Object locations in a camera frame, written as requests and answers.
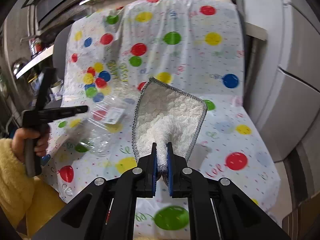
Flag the range hood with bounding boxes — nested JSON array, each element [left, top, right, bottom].
[[22, 0, 89, 30]]

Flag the white refrigerator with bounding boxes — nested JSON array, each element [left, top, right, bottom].
[[244, 0, 319, 162]]

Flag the clear plastic packaging bag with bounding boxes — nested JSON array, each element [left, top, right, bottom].
[[55, 86, 139, 157]]

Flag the yellow fleece sleeve forearm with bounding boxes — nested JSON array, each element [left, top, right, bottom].
[[1, 139, 66, 239]]

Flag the person's left hand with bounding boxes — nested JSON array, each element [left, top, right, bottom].
[[11, 126, 50, 163]]

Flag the kitchen counter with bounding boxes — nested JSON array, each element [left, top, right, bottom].
[[15, 45, 54, 79]]

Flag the balloon print plastic tablecloth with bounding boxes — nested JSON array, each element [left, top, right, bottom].
[[43, 0, 280, 239]]

